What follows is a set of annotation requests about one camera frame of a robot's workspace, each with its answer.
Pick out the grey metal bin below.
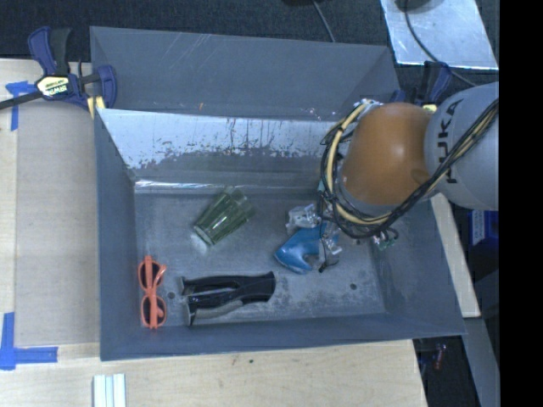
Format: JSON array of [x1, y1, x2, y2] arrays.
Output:
[[88, 25, 468, 362]]

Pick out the pale wood board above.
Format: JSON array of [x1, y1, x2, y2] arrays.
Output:
[[14, 98, 103, 348]]

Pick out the grey and black handled pliers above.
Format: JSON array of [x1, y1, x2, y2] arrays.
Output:
[[182, 296, 248, 327]]

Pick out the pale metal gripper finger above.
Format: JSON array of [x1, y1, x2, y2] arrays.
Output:
[[311, 237, 344, 270], [286, 204, 321, 234]]

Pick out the orange sunglasses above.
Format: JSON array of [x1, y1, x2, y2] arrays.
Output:
[[137, 254, 168, 331]]

